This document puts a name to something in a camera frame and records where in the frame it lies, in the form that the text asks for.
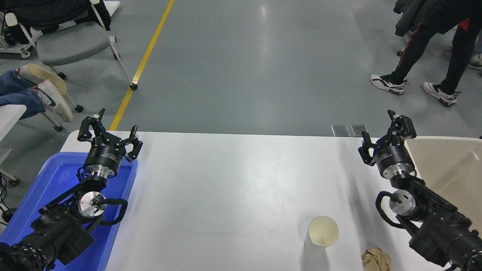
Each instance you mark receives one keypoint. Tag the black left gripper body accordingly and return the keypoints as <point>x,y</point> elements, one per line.
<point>105,154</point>

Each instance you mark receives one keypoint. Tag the white desk corner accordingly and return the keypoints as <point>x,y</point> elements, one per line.
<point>113,5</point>

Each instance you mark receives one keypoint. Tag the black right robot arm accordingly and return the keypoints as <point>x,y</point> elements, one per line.
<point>440,226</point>

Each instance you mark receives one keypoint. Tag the dark grey hanging jacket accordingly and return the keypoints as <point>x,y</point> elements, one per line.
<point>404,19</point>

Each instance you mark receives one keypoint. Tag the grey seat rolling chair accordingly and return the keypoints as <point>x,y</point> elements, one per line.
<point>71,43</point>

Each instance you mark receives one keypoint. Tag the crumpled tan paper ball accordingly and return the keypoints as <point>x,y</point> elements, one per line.
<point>376,260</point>

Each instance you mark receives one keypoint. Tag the white metal cart frame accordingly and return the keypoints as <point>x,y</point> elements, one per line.
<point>17,51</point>

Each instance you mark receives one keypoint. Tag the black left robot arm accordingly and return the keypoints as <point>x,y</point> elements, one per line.
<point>56,233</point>

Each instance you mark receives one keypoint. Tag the white paper cup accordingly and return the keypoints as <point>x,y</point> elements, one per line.
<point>324,229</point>

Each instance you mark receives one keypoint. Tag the walking person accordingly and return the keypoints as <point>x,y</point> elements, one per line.
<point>455,56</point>

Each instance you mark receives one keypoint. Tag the blue plastic tray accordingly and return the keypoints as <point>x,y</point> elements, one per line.
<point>56,177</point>

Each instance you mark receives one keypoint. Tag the metal floor outlet plate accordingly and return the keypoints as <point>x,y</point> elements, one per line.
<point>359,130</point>
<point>340,130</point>

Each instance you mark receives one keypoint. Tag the black jacket on grey chair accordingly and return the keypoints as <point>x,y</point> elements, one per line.
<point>49,11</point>

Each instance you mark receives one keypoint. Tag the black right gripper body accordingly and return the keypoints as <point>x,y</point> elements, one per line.
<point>393,156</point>

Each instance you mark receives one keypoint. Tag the white chair leg with caster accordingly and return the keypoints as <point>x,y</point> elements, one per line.
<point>52,121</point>

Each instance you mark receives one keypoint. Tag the large pale plastic bin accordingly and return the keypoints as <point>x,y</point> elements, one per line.
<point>452,165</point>

